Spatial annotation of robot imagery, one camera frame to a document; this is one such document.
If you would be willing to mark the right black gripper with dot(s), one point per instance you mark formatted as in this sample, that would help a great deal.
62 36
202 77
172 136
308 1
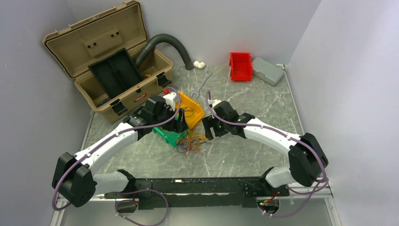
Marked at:
209 122

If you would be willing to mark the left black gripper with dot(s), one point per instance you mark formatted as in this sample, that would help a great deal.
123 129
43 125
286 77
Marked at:
179 125

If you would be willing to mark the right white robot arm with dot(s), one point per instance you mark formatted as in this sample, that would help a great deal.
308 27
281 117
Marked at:
306 159

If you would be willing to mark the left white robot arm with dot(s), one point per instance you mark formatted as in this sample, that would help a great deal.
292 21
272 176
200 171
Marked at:
76 175

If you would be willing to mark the yellow plastic bin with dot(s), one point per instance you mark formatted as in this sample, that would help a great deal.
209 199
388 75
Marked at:
192 110

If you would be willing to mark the green plastic bin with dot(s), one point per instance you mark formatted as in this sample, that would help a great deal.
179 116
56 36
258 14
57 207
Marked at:
170 137

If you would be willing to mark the silver open-end wrench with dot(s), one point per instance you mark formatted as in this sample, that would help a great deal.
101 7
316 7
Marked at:
196 92

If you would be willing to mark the red plastic bin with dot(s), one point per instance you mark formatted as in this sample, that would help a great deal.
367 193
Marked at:
241 66

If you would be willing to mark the white pipe fitting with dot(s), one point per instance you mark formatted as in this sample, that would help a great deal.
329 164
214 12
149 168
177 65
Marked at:
199 65

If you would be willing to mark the black toolbox tray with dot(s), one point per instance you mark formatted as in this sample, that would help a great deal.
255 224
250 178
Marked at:
116 73

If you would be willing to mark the grey plastic case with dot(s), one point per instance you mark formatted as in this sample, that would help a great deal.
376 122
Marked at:
266 71

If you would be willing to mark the tan plastic toolbox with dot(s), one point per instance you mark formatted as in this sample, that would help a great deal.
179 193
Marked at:
97 39

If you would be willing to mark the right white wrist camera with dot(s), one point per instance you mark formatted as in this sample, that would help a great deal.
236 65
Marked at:
215 102

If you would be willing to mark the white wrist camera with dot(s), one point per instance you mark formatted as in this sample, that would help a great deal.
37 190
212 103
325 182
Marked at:
215 102
171 98

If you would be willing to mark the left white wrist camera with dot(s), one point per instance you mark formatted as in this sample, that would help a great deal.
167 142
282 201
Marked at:
171 98

